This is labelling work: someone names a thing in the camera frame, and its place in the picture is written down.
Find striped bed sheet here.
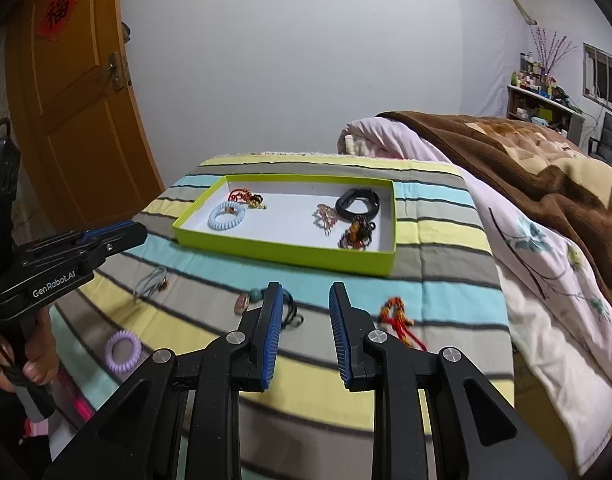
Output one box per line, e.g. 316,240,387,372
50,152,517,480

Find black padded chair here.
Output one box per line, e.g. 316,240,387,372
588,110,612,166

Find lime green cardboard box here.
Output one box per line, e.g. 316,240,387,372
172,174,397,277

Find brass door latch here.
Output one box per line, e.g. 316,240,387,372
100,51,131,92

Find brown plush blanket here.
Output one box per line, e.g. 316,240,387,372
376,111,612,326

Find light blue spiral hair tie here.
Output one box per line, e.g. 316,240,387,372
207,201,247,232

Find dark bead bracelet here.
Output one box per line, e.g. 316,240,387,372
337,219,377,251

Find red door sign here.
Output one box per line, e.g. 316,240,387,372
33,0,86,41

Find black beaded hair tie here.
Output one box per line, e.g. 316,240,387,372
234,287,305,328

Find thin grey hair tie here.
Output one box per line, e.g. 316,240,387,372
134,267,169,301

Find purple spiral hair tie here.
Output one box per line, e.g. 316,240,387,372
104,331,142,373

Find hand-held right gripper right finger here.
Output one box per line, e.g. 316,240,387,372
328,282,569,480

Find white cluttered shelf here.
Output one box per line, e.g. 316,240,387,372
506,52,587,146

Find person's left hand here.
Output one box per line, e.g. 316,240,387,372
0,305,61,393

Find black wristband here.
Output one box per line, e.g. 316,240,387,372
335,188,381,222

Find barred window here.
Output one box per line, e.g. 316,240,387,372
581,42,612,116

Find white floral quilt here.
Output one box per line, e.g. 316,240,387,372
337,116,612,466

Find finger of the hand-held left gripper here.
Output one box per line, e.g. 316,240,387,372
80,221,148,267
23,224,136,257

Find orange wooden door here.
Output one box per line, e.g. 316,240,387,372
4,0,167,233

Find red knotted cord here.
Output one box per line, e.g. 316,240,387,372
377,297,429,351

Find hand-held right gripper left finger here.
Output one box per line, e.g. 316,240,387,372
43,281,283,480

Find purple flower branches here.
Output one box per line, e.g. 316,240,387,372
530,27,577,78

